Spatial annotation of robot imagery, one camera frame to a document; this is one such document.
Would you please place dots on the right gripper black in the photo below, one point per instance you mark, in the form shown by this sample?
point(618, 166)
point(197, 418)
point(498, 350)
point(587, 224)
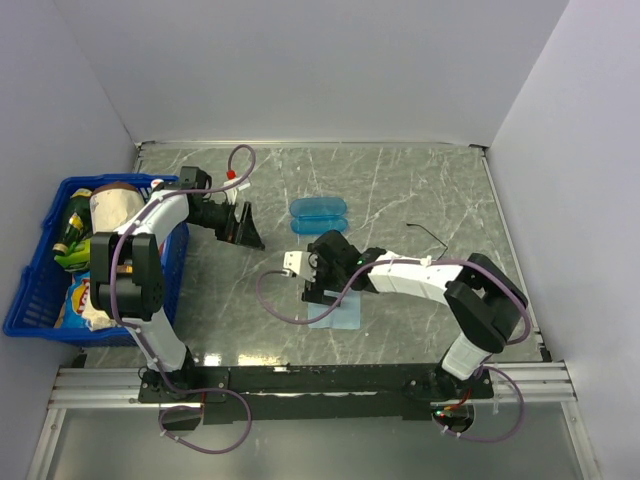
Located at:
point(314, 291)

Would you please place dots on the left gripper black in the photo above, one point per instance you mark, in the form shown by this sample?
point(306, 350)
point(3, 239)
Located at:
point(243, 233)

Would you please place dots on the light blue cleaning cloth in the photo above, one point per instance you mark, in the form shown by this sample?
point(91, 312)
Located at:
point(345, 317)

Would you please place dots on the blue translucent glasses case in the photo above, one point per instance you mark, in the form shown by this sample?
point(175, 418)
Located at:
point(318, 215)

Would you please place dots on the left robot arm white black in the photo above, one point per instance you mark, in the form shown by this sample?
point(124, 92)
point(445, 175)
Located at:
point(127, 279)

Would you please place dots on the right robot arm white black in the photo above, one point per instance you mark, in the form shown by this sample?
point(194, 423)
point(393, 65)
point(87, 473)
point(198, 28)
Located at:
point(490, 310)

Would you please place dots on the black thin sunglasses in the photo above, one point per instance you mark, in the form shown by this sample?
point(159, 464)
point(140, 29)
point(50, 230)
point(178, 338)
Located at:
point(429, 232)

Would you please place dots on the green bottle white cap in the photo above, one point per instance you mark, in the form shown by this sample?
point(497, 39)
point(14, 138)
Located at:
point(156, 183)

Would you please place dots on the brown white paper bag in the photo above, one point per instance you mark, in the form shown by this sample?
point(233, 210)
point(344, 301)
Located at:
point(114, 204)

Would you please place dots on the dark green glass bottle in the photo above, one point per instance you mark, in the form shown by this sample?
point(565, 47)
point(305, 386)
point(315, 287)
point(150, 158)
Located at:
point(75, 222)

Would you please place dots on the lime green snack pack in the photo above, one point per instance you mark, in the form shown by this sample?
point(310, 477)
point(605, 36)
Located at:
point(78, 259)

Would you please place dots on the blue yellow chips bag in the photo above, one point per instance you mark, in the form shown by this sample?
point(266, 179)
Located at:
point(76, 297)

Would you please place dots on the blue plastic basket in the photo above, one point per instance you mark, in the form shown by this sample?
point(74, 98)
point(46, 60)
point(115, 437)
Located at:
point(44, 283)

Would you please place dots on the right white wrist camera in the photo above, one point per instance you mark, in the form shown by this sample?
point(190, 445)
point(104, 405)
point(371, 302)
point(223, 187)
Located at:
point(301, 264)

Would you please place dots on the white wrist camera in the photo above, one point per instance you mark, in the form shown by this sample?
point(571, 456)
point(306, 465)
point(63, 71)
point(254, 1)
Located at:
point(234, 186)
point(301, 264)

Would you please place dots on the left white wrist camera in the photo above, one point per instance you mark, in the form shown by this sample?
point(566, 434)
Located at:
point(234, 186)

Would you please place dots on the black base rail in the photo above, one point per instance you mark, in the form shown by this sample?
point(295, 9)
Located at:
point(225, 394)

